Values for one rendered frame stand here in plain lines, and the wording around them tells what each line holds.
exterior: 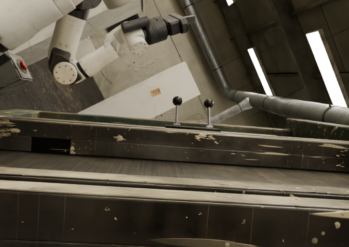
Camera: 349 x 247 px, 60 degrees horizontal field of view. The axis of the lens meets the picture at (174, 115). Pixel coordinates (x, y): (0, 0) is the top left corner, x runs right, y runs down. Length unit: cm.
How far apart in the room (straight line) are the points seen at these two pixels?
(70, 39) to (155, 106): 374
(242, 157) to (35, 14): 51
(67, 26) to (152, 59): 811
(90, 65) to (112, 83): 808
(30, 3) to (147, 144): 37
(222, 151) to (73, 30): 64
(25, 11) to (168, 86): 427
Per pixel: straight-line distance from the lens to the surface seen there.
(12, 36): 54
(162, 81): 473
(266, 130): 140
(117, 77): 916
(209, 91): 935
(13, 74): 136
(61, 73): 108
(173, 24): 113
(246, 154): 73
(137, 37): 107
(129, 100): 474
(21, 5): 54
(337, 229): 27
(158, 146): 69
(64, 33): 108
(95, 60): 110
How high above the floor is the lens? 137
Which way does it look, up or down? 2 degrees up
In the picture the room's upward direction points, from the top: 64 degrees clockwise
